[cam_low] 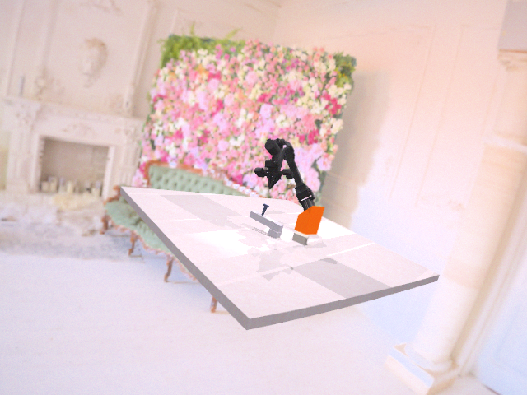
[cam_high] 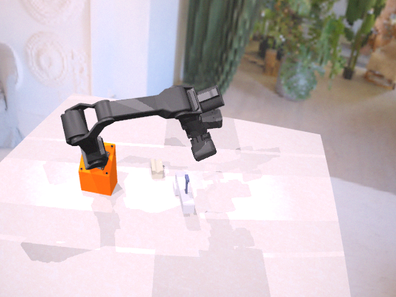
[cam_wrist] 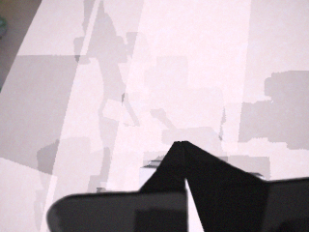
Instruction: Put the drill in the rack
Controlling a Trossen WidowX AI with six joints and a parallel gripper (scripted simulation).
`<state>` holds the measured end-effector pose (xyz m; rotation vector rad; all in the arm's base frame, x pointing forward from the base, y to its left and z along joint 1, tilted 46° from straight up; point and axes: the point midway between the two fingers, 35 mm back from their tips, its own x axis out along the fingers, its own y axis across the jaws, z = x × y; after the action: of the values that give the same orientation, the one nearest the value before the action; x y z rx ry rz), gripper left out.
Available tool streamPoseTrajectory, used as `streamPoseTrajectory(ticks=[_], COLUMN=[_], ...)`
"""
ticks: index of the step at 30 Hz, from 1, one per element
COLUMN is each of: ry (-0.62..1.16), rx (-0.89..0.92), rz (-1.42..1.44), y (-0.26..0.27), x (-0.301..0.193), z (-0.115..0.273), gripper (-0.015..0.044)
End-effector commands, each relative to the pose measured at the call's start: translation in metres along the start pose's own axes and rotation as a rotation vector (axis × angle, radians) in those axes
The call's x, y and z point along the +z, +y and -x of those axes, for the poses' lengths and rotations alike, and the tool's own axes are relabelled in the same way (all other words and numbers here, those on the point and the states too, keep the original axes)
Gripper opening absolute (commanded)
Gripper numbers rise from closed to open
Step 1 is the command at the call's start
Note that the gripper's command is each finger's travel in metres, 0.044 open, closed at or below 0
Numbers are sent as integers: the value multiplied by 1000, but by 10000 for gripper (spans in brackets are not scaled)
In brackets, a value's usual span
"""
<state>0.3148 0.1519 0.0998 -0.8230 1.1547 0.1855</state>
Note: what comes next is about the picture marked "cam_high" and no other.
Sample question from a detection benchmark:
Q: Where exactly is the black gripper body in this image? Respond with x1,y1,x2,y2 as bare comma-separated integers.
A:
180,115,217,161

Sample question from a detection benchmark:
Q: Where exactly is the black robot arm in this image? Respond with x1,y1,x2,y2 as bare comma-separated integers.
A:
61,84,225,170

